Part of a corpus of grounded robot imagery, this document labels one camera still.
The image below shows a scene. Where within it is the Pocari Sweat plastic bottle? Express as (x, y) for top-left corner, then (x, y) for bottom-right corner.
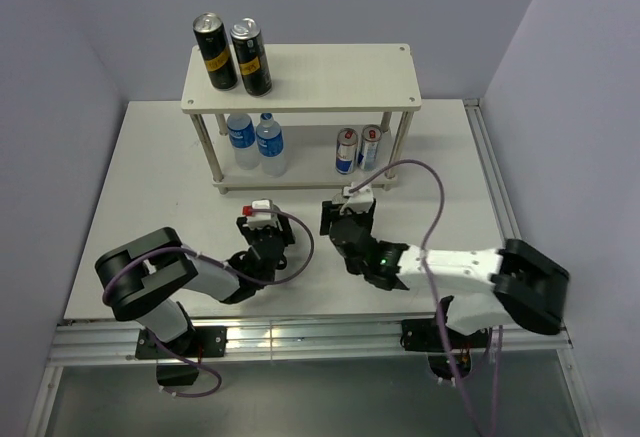
(227, 113), (260, 170)

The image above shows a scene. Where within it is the black can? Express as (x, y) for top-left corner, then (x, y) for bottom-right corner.
(230, 18), (272, 97)
(192, 12), (238, 91)

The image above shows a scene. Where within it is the glass bottle green cap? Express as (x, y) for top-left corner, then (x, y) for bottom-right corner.
(332, 189), (350, 205)

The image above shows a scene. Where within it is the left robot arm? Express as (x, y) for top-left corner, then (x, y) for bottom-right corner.
(94, 213), (295, 356)

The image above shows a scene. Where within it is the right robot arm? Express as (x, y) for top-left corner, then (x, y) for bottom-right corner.
(320, 200), (570, 347)

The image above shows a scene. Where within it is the white two-tier shelf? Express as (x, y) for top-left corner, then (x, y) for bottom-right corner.
(181, 43), (422, 193)

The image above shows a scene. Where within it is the red bull can left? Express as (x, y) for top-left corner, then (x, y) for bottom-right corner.
(335, 127), (358, 175)

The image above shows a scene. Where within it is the red bull can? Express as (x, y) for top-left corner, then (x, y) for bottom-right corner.
(357, 125), (382, 171)
(335, 127), (358, 175)

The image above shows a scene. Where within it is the red bull can right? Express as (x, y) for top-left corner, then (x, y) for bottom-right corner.
(357, 125), (382, 171)

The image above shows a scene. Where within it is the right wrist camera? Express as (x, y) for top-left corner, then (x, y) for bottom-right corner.
(339, 185), (375, 214)

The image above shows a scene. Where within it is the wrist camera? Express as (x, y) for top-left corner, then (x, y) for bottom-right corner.
(242, 199), (278, 230)
(339, 185), (375, 214)

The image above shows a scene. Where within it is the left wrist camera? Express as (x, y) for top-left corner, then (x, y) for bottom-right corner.
(242, 199), (278, 230)

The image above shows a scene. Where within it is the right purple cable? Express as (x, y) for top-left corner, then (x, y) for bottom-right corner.
(349, 158), (504, 437)

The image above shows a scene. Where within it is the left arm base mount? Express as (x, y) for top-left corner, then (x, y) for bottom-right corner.
(135, 326), (227, 398)

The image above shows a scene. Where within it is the aluminium front rail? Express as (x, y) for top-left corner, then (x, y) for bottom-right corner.
(47, 317), (574, 368)

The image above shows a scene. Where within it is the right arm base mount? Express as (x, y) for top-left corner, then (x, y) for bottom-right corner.
(400, 318), (492, 383)

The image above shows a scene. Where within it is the aluminium side rail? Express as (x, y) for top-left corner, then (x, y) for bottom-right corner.
(463, 99), (522, 239)

